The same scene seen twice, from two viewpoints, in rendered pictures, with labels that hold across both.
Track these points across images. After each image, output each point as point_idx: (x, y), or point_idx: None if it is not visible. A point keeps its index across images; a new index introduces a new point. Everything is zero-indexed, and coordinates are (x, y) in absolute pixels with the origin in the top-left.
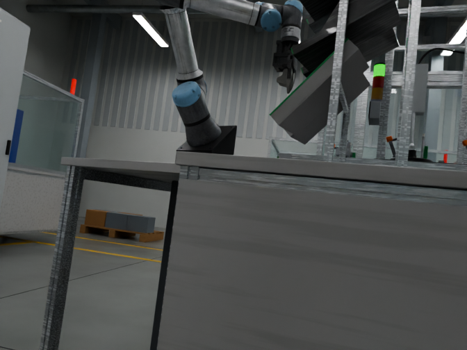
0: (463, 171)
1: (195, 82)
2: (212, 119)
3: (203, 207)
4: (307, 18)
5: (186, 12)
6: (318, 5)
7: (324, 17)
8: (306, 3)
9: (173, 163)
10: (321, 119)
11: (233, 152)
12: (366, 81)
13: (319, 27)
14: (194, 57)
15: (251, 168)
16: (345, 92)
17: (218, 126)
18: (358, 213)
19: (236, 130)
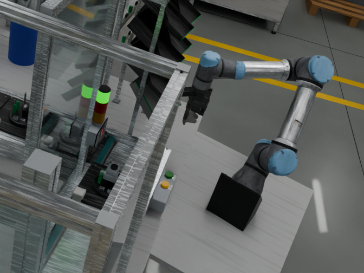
0: (114, 76)
1: (265, 139)
2: (242, 168)
3: None
4: (184, 57)
5: (298, 88)
6: (179, 47)
7: (174, 53)
8: (185, 47)
9: (221, 143)
10: (153, 110)
11: (213, 190)
12: (134, 82)
13: (175, 60)
14: (281, 125)
15: None
16: (144, 90)
17: (235, 174)
18: None
19: (220, 175)
